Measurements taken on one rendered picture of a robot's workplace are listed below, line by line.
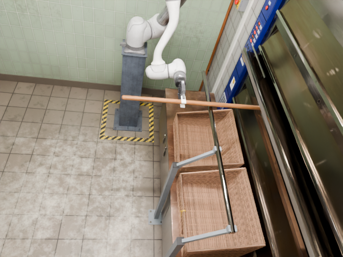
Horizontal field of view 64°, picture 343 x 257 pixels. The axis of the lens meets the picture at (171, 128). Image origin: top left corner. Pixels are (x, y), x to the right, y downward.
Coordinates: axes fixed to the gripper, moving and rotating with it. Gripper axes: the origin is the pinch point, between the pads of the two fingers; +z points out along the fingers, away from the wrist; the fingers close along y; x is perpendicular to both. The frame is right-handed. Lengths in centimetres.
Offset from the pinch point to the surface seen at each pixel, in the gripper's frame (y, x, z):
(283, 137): -21, -47, 42
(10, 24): 43, 151, -129
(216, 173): 43, -32, 29
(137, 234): 119, 20, 50
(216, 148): 2.3, -18.2, 34.7
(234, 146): 40, -51, 6
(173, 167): 24.2, 4.3, 36.3
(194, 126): 61, -27, -29
